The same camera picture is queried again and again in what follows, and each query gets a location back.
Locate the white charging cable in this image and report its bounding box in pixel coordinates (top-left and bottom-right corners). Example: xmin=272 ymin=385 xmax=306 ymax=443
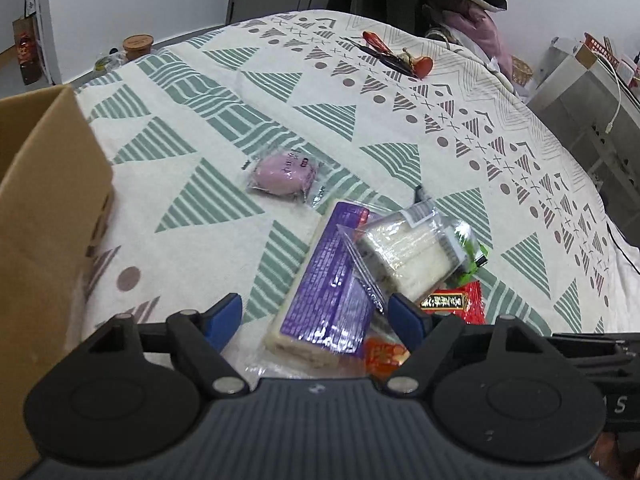
xmin=594 ymin=46 xmax=624 ymax=134

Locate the red snack packet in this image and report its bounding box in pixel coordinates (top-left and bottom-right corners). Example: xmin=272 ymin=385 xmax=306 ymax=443
xmin=419 ymin=280 xmax=487 ymax=327

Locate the glass teapot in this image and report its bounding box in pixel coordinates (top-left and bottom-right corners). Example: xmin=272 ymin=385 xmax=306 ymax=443
xmin=94 ymin=50 xmax=127 ymax=72

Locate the wicker basket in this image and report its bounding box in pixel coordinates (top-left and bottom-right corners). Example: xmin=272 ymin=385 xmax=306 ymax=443
xmin=509 ymin=54 xmax=536 ymax=87

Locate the red long packet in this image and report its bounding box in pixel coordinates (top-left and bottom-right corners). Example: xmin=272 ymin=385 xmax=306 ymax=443
xmin=361 ymin=31 xmax=401 ymax=63

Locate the brown drink bottle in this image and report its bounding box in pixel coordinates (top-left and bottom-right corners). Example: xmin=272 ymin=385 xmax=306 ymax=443
xmin=13 ymin=16 xmax=42 ymax=86

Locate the orange candy packet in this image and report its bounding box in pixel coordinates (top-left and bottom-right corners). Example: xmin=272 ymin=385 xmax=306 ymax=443
xmin=362 ymin=336 xmax=412 ymax=377

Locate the brown paper cup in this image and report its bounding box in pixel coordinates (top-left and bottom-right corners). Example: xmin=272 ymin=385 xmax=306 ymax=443
xmin=122 ymin=33 xmax=156 ymax=62

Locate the red round object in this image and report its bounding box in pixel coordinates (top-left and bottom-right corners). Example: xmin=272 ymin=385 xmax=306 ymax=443
xmin=400 ymin=49 xmax=435 ymax=81

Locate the pink clothing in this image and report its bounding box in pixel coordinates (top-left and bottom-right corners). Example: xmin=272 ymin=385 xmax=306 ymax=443
xmin=439 ymin=6 xmax=514 ymax=82

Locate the grey desk cabinet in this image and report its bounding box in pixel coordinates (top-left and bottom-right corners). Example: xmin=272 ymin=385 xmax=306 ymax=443
xmin=526 ymin=36 xmax=640 ymax=198

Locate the clear white sandwich packet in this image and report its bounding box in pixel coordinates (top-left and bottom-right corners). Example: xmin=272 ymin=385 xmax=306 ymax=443
xmin=337 ymin=200 xmax=482 ymax=307

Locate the red mini shopping basket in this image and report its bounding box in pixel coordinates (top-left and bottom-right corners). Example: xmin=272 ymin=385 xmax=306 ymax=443
xmin=581 ymin=31 xmax=622 ymax=69

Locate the pink bun packet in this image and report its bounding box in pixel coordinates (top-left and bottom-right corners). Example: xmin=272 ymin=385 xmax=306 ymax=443
xmin=244 ymin=147 xmax=327 ymax=207

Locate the brown cardboard box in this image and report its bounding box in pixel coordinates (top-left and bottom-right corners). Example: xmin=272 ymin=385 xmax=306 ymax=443
xmin=0 ymin=84 xmax=115 ymax=480

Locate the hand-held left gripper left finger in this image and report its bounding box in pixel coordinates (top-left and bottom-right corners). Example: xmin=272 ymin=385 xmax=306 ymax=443
xmin=84 ymin=292 xmax=250 ymax=397

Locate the patterned bed blanket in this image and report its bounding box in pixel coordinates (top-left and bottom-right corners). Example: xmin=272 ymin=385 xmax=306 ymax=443
xmin=74 ymin=8 xmax=628 ymax=378

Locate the white bed sheet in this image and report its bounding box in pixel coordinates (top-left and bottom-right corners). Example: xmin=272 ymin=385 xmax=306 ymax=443
xmin=597 ymin=180 xmax=640 ymax=333

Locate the purple cake packet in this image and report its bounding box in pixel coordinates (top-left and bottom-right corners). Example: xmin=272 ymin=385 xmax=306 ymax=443
xmin=263 ymin=201 xmax=385 ymax=367

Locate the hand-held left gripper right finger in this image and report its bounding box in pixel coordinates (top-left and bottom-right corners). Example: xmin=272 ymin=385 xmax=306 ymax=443
xmin=382 ymin=292 xmax=553 ymax=396

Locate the white narrow rack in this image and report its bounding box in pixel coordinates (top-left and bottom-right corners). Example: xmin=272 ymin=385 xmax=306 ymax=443
xmin=22 ymin=0 xmax=55 ymax=84

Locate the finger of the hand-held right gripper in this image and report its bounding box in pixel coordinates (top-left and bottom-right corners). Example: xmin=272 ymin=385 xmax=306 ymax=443
xmin=551 ymin=332 xmax=640 ymax=350
xmin=564 ymin=351 xmax=640 ymax=376

